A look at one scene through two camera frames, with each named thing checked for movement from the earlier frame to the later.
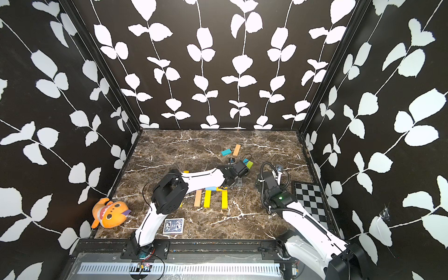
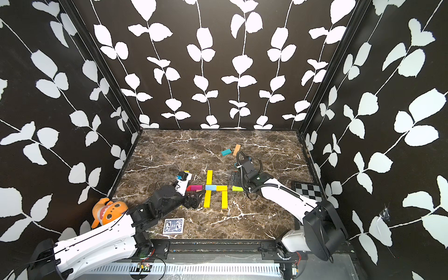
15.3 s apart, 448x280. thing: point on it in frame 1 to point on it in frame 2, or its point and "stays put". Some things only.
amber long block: (224, 199) stays put
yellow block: (207, 198) stays put
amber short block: (223, 191) stays put
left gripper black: (240, 183) to (195, 201)
